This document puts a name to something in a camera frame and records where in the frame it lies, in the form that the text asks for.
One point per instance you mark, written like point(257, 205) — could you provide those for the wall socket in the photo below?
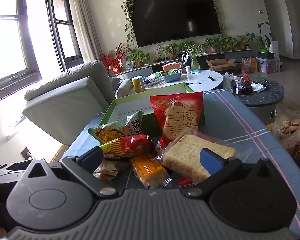
point(27, 152)

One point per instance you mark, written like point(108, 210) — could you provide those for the dark framed window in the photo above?
point(15, 30)

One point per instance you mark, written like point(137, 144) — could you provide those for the dark round side table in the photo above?
point(262, 97)

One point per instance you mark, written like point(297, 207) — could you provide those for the open cardboard box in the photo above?
point(220, 65)

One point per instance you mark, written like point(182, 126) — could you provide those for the green cardboard box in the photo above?
point(148, 125)

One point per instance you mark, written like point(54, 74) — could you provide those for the white round coffee table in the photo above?
point(202, 77)

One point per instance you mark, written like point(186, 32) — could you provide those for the red cookie packet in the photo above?
point(177, 115)

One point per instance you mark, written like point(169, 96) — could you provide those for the clear storage box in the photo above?
point(267, 66)

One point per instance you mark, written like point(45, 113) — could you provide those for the white air purifier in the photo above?
point(273, 47)

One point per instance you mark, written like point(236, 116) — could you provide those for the clear plastic bag of snacks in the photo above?
point(290, 127)

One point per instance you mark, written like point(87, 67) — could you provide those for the glass vase with plant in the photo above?
point(195, 63)

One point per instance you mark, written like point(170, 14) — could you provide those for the grey sofa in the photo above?
point(65, 97)

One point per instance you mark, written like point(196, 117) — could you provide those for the brown snack packet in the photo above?
point(107, 170)

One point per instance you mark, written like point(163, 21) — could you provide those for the small glass jar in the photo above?
point(238, 87)

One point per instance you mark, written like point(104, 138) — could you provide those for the black remote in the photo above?
point(212, 78)

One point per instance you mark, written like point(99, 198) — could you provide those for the orange cracker packet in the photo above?
point(147, 170)

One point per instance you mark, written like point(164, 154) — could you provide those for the red checkered snack packet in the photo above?
point(186, 181)

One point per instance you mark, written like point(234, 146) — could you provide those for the tall leafy plant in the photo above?
point(263, 36)

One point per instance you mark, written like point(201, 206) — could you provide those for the red yellow striped snack bag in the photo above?
point(130, 145)

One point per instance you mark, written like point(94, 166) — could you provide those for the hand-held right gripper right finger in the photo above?
point(211, 161)

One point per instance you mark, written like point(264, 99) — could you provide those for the beige curtain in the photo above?
point(86, 22)

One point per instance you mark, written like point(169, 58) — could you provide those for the small green box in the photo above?
point(265, 55)

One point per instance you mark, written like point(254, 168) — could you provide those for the teal tray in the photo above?
point(171, 77)

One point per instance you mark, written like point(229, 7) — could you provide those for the red flower decoration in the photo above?
point(112, 60)

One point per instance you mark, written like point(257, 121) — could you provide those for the blue striped tablecloth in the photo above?
point(227, 120)

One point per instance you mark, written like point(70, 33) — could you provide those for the ivy vine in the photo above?
point(128, 30)

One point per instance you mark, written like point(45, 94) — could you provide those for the white cushion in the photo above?
point(125, 87)

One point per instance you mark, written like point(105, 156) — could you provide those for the yellow can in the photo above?
point(138, 83)

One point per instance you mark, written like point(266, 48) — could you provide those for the wall television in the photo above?
point(175, 17)

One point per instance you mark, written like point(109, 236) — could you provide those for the green snack bag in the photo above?
point(112, 130)

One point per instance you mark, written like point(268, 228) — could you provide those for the orange tissue box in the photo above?
point(171, 67)

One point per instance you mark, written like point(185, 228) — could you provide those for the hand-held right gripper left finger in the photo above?
point(91, 156)

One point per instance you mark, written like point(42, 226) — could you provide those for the potted green plant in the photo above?
point(242, 41)
point(171, 50)
point(212, 43)
point(136, 56)
point(231, 42)

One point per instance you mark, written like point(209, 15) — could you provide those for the white cup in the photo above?
point(188, 69)

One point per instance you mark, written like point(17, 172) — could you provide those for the orange plastic bag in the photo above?
point(248, 65)

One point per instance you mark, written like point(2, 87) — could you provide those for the low television cabinet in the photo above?
point(230, 54)

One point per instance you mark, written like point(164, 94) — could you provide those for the clear bread slice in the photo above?
point(185, 155)

